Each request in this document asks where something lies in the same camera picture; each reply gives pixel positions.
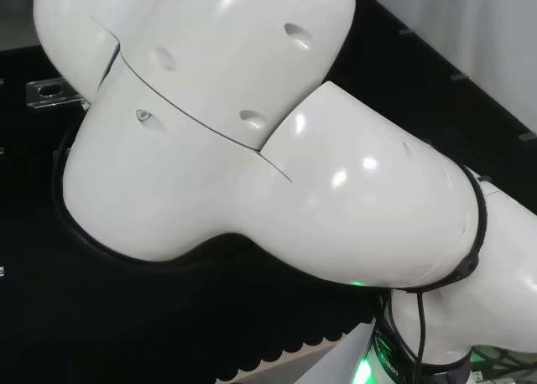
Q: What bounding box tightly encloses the clear funnel stand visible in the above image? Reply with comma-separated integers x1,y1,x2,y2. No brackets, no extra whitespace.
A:
25,77,91,111

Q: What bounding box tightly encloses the thin black cable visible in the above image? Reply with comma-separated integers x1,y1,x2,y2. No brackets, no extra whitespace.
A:
413,290,429,360

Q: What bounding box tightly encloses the black bench cloth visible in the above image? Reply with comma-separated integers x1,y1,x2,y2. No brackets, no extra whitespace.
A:
0,0,537,384

